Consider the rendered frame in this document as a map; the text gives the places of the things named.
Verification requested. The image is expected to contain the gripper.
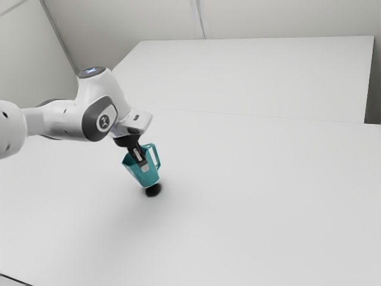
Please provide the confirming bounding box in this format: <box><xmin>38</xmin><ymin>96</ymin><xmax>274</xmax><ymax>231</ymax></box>
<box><xmin>113</xmin><ymin>133</ymin><xmax>149</xmax><ymax>174</ymax></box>

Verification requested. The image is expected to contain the teal faceted mug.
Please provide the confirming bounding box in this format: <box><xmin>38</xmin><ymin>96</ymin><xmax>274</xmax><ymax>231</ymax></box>
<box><xmin>121</xmin><ymin>143</ymin><xmax>162</xmax><ymax>189</ymax></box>

